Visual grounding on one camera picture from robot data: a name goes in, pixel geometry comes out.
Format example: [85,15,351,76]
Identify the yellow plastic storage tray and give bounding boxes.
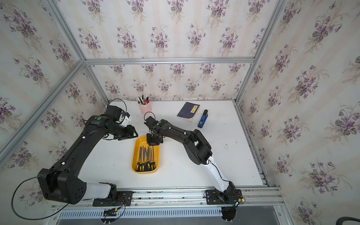
[131,136,160,174]

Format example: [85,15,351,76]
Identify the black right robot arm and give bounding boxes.
[144,116,245,204]

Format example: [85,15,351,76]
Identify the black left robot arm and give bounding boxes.
[37,115,138,204]

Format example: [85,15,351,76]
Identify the pink pen cup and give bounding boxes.
[137,95,152,114]

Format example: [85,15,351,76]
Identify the dark blue notebook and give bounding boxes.
[177,102,200,121]

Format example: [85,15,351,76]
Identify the blue black handheld device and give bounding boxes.
[197,110,208,128]

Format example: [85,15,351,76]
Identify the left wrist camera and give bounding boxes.
[105,106,131,128]

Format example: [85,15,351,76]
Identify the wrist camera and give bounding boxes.
[105,106,131,128]
[144,116,158,130]

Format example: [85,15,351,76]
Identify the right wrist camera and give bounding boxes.
[144,116,158,130]

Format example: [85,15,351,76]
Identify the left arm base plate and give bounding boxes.
[92,183,134,207]

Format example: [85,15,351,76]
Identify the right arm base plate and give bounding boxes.
[203,189,245,205]

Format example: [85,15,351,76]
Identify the aluminium front rail frame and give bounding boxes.
[43,187,293,225]

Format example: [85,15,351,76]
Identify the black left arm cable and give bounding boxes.
[11,174,71,221]

